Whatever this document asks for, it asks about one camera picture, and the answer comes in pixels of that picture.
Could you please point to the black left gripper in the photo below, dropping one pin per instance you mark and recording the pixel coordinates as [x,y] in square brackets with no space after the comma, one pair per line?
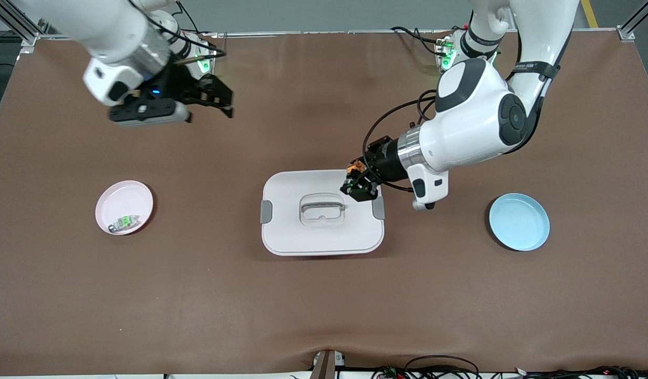
[388,162]

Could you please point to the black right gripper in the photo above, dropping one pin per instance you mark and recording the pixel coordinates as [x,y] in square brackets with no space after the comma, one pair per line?
[180,84]

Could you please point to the orange push-button switch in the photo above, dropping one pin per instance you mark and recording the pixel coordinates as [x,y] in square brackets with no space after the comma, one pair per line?
[357,168]

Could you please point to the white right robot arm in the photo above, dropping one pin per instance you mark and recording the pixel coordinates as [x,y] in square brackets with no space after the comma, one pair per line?
[108,31]

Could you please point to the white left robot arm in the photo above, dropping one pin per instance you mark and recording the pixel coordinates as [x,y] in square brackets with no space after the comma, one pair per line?
[476,121]

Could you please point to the grey box latch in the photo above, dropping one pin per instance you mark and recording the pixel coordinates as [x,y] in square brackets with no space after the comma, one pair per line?
[266,211]
[379,209]

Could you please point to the white lidded storage box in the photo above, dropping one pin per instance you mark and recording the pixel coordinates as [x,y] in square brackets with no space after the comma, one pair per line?
[324,237]

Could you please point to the brown table mat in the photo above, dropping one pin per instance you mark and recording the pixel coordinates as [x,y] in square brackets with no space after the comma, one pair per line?
[324,300]

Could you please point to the pink round plate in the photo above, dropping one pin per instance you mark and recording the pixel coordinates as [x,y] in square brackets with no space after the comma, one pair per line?
[121,202]

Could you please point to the light blue round plate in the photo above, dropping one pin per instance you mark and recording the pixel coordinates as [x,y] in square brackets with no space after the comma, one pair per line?
[518,223]

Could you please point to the silver table edge rail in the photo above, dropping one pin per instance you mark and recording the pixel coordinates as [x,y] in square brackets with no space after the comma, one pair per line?
[329,32]

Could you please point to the green push-button switch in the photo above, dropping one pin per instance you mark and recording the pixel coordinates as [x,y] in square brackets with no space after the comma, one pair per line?
[125,223]

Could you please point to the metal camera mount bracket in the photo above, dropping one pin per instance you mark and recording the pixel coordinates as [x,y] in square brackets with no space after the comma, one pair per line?
[326,364]

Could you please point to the aluminium frame post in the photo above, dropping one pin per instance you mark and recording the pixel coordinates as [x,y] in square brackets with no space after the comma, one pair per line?
[631,26]
[13,23]

